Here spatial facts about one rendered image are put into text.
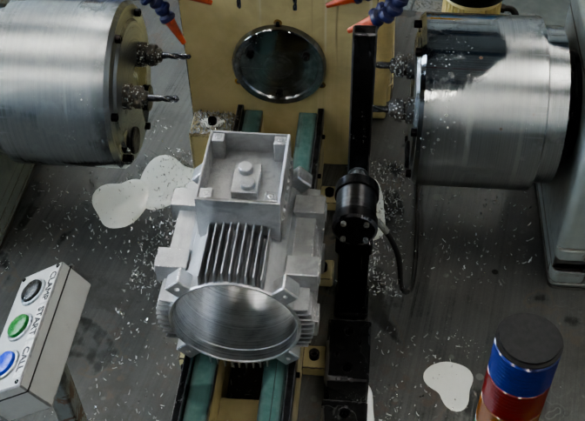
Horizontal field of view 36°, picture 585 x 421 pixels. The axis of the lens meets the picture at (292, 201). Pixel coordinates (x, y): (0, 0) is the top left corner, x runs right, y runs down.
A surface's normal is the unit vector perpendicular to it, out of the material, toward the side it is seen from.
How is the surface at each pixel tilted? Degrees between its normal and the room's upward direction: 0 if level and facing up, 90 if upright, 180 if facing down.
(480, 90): 43
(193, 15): 90
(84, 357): 0
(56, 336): 56
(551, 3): 0
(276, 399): 0
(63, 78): 47
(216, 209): 90
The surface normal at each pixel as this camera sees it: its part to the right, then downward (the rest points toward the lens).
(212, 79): -0.10, 0.72
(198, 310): 0.76, -0.40
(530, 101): -0.08, 0.06
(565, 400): -0.02, -0.69
